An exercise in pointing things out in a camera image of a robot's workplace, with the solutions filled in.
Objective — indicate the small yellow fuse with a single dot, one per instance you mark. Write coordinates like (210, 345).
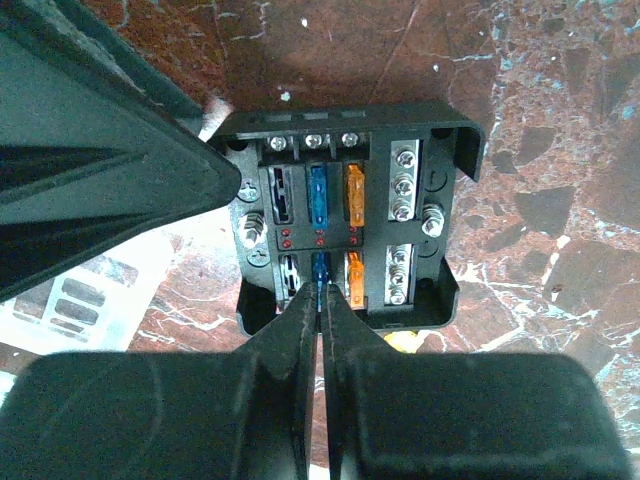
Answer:
(404, 341)

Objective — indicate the black fuse box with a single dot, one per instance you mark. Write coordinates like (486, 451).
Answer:
(357, 197)

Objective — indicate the clear plastic fuse box cover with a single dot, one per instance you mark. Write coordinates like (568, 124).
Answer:
(171, 289)

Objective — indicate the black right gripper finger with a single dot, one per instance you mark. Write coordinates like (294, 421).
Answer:
(96, 145)

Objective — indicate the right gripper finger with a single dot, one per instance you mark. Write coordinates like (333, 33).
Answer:
(394, 415)
(243, 414)

